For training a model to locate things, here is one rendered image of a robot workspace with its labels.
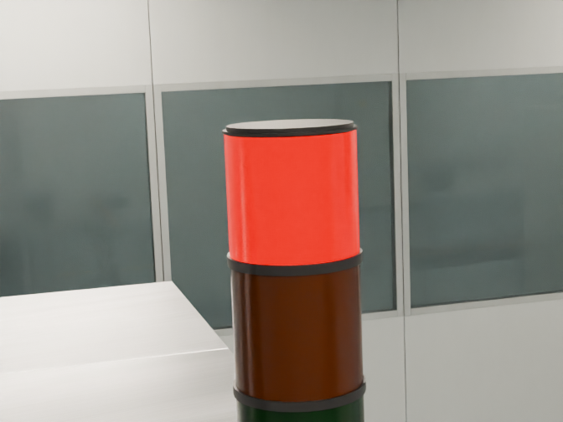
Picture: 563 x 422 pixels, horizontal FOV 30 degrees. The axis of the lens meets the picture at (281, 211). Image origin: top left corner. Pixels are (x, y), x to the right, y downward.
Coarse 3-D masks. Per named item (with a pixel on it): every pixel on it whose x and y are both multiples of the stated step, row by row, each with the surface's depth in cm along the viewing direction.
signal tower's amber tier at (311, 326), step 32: (256, 288) 38; (288, 288) 37; (320, 288) 37; (352, 288) 38; (256, 320) 38; (288, 320) 37; (320, 320) 37; (352, 320) 38; (256, 352) 38; (288, 352) 38; (320, 352) 38; (352, 352) 38; (256, 384) 38; (288, 384) 38; (320, 384) 38; (352, 384) 39
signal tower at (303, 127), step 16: (240, 128) 37; (256, 128) 37; (272, 128) 37; (288, 128) 36; (304, 128) 36; (320, 128) 37; (336, 128) 37; (352, 128) 38; (256, 272) 37; (272, 272) 37; (288, 272) 37; (304, 272) 37; (320, 272) 37; (240, 400) 39; (256, 400) 38; (320, 400) 38; (336, 400) 38; (352, 400) 39
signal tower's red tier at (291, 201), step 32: (256, 160) 37; (288, 160) 36; (320, 160) 37; (352, 160) 38; (256, 192) 37; (288, 192) 37; (320, 192) 37; (352, 192) 38; (256, 224) 37; (288, 224) 37; (320, 224) 37; (352, 224) 38; (256, 256) 37; (288, 256) 37; (320, 256) 37; (352, 256) 38
